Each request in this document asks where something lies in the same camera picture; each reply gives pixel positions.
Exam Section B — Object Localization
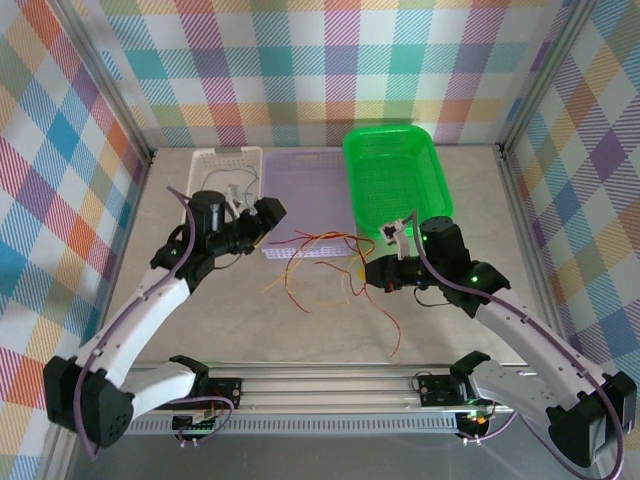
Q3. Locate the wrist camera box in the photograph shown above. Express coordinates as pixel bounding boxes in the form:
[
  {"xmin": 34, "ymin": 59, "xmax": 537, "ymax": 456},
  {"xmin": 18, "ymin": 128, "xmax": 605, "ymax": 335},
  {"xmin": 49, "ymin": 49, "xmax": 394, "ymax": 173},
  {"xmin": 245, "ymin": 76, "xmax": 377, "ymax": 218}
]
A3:
[
  {"xmin": 379, "ymin": 217, "xmax": 419, "ymax": 259},
  {"xmin": 224, "ymin": 184, "xmax": 249, "ymax": 211}
]

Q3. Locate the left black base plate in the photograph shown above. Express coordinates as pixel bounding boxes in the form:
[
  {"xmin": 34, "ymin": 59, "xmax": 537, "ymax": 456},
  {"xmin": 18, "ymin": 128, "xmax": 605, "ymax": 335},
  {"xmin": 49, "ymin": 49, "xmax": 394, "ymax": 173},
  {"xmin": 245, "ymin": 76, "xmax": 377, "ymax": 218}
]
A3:
[{"xmin": 194, "ymin": 377, "xmax": 244, "ymax": 412}]

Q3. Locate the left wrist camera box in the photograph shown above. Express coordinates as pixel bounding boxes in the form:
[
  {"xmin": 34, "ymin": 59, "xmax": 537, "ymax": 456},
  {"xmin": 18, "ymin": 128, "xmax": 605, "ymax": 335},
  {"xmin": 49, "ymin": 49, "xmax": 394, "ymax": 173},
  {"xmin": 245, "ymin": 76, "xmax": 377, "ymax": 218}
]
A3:
[{"xmin": 224, "ymin": 184, "xmax": 249, "ymax": 211}]

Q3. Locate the purple plastic basket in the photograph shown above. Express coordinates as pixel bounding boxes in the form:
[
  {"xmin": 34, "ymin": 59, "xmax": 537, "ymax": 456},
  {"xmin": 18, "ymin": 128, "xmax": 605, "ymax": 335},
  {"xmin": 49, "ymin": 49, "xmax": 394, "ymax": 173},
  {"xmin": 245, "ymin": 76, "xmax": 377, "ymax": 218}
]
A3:
[{"xmin": 259, "ymin": 148, "xmax": 359, "ymax": 261}]

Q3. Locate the white perforated plastic basket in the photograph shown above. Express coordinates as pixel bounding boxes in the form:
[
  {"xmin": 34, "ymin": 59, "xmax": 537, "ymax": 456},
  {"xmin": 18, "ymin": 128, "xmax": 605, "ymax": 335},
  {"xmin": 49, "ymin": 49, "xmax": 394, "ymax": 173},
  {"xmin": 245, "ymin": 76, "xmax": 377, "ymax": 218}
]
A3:
[{"xmin": 183, "ymin": 146, "xmax": 265, "ymax": 236}]

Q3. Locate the thin blue cable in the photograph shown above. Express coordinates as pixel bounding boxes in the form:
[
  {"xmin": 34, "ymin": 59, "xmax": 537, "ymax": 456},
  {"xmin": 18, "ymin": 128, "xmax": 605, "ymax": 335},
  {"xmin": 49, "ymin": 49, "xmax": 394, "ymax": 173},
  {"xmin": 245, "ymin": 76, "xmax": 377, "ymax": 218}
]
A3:
[
  {"xmin": 207, "ymin": 167, "xmax": 251, "ymax": 189},
  {"xmin": 239, "ymin": 167, "xmax": 264, "ymax": 201}
]

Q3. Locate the green plastic basket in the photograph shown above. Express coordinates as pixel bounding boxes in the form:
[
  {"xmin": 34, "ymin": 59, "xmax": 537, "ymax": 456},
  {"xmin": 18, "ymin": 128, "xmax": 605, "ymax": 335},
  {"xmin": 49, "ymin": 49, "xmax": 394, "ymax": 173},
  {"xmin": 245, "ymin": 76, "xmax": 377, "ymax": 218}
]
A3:
[{"xmin": 342, "ymin": 125, "xmax": 455, "ymax": 241}]

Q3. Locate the orange lit control board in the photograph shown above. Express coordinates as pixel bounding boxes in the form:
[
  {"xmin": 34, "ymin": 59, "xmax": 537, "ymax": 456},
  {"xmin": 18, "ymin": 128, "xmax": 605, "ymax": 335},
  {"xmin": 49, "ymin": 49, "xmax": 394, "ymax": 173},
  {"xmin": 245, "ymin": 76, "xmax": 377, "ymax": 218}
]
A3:
[{"xmin": 457, "ymin": 409, "xmax": 496, "ymax": 437}]

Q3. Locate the aluminium table side rail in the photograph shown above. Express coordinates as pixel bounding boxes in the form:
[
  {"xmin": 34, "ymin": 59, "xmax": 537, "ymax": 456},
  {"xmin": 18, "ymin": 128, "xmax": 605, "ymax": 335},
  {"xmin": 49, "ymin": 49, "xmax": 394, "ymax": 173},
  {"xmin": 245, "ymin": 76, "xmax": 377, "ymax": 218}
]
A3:
[
  {"xmin": 87, "ymin": 149, "xmax": 157, "ymax": 376},
  {"xmin": 497, "ymin": 144, "xmax": 576, "ymax": 369}
]

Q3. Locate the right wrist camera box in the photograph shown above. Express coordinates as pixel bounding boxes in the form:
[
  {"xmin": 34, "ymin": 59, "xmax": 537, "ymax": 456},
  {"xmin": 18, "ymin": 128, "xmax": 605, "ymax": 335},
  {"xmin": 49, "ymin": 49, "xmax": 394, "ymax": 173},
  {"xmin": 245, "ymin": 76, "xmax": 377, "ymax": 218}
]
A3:
[{"xmin": 379, "ymin": 217, "xmax": 419, "ymax": 259}]

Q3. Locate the green terminal control board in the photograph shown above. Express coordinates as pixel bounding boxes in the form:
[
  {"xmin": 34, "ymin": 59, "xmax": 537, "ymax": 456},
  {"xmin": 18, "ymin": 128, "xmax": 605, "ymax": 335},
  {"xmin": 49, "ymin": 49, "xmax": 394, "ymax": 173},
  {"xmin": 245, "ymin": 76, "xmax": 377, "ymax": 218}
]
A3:
[{"xmin": 172, "ymin": 413, "xmax": 221, "ymax": 435}]

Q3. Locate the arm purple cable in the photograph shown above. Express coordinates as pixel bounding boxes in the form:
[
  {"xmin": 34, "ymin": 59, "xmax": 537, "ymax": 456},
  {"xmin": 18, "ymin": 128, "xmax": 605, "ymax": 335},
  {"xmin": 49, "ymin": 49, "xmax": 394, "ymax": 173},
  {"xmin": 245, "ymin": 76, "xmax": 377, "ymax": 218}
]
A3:
[
  {"xmin": 409, "ymin": 209, "xmax": 626, "ymax": 480},
  {"xmin": 72, "ymin": 185, "xmax": 236, "ymax": 460}
]

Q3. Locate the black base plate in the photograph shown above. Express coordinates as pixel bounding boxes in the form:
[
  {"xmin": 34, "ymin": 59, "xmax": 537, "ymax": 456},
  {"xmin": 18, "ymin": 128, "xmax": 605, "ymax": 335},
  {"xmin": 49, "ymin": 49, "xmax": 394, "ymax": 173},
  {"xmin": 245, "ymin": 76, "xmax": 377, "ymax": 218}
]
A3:
[
  {"xmin": 194, "ymin": 377, "xmax": 244, "ymax": 412},
  {"xmin": 417, "ymin": 372, "xmax": 476, "ymax": 407}
]

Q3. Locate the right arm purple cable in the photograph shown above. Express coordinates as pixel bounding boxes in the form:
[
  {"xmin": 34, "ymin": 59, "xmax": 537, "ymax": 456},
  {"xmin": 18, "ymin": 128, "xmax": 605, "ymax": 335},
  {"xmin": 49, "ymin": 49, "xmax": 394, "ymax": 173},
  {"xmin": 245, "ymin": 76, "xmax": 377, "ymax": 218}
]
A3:
[{"xmin": 409, "ymin": 209, "xmax": 626, "ymax": 480}]

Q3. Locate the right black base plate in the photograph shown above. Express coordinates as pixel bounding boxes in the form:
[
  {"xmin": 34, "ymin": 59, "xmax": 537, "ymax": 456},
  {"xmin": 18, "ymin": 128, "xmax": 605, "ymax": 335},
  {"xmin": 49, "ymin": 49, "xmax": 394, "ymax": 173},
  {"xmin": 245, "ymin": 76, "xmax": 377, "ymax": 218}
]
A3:
[{"xmin": 417, "ymin": 372, "xmax": 476, "ymax": 407}]

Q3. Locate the aluminium frame post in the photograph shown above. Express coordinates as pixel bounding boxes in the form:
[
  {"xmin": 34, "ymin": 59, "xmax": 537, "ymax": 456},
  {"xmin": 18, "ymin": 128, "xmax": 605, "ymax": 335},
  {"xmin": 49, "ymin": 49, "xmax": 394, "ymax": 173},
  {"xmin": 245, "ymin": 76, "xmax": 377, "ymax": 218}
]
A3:
[
  {"xmin": 47, "ymin": 0, "xmax": 156, "ymax": 164},
  {"xmin": 497, "ymin": 0, "xmax": 604, "ymax": 159}
]

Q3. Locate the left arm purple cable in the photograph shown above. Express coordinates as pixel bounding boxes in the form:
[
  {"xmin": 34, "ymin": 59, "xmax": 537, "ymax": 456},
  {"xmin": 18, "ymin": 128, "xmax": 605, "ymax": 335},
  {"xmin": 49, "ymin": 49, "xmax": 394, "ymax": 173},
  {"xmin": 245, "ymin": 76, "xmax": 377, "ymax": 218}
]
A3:
[{"xmin": 72, "ymin": 185, "xmax": 236, "ymax": 460}]

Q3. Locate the grey slotted cable duct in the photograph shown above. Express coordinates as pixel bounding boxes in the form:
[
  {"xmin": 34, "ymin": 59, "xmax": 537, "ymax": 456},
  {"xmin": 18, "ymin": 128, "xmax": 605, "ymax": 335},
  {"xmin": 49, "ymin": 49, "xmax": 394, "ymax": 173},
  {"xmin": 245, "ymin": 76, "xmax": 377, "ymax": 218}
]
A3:
[{"xmin": 127, "ymin": 417, "xmax": 461, "ymax": 435}]

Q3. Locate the aluminium mounting rail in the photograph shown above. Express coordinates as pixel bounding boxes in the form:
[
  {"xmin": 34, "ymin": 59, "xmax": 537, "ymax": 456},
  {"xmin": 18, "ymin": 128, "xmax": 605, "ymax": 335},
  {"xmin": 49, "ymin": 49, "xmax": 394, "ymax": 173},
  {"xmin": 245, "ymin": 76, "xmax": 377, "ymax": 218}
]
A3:
[{"xmin": 127, "ymin": 362, "xmax": 556, "ymax": 419}]

